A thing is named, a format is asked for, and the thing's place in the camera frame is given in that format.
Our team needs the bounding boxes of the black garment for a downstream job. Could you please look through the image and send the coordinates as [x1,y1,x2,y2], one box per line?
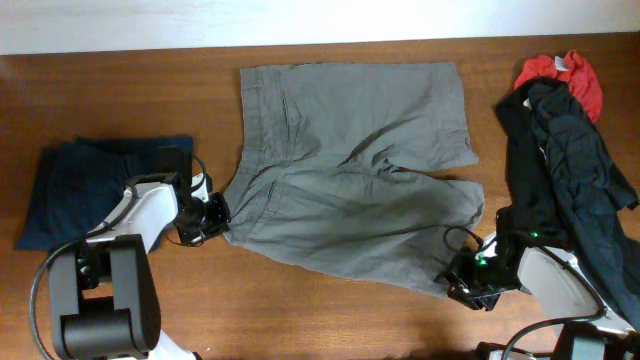
[495,78,639,328]

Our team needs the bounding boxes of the red garment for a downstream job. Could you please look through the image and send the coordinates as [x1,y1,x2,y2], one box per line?
[514,50,604,123]

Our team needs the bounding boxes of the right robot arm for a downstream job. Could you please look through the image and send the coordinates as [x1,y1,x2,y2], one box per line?
[437,206,639,359]

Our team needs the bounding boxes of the navy blue garment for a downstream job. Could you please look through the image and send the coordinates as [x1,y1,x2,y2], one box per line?
[14,136,194,252]

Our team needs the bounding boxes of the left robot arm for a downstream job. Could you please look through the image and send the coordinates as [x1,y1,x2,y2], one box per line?
[36,146,230,360]

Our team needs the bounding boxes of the grey shorts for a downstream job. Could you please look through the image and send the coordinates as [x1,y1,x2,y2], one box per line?
[224,62,485,297]

